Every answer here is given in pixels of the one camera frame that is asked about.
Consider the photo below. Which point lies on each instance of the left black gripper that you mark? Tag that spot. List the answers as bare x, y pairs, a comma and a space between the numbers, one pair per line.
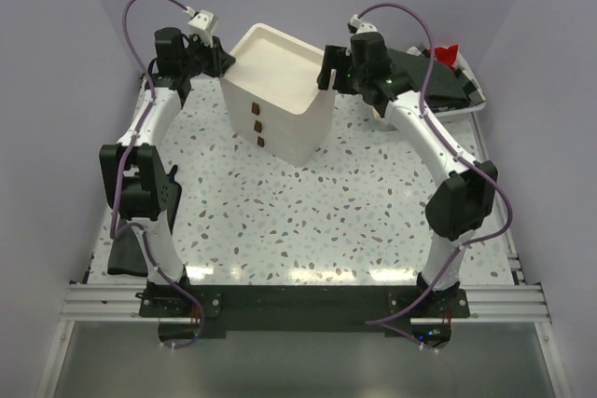
221, 61

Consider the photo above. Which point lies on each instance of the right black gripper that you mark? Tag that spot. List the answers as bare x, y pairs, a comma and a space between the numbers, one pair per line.
335, 58

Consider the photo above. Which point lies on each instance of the cream drawer cabinet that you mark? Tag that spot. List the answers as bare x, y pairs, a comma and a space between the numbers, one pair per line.
272, 96

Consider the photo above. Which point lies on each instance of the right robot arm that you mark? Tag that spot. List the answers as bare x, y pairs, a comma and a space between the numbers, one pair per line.
465, 187

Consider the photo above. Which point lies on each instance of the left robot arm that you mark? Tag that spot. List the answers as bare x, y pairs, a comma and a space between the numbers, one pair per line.
142, 197

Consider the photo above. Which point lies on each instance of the red cloth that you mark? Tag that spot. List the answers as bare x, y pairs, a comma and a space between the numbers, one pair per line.
447, 55

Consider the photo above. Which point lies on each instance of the dark green folded cloth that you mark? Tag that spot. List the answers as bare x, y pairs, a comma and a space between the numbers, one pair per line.
443, 91

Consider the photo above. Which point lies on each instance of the white tray of cloths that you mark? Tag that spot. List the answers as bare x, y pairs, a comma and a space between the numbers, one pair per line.
476, 99

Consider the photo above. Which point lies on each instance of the black mat with blue trim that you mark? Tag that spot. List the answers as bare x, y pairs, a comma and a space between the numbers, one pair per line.
126, 256

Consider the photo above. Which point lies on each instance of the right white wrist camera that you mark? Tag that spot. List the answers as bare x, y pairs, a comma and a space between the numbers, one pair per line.
357, 25

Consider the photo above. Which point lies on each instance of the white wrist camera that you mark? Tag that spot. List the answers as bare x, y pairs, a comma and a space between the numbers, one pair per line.
203, 23
357, 25

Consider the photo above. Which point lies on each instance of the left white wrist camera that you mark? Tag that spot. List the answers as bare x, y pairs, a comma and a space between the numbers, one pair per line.
203, 23

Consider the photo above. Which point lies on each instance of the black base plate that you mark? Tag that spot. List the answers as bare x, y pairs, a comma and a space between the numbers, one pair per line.
213, 311

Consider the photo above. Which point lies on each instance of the aluminium rail frame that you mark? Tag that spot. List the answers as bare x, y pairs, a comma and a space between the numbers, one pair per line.
352, 216

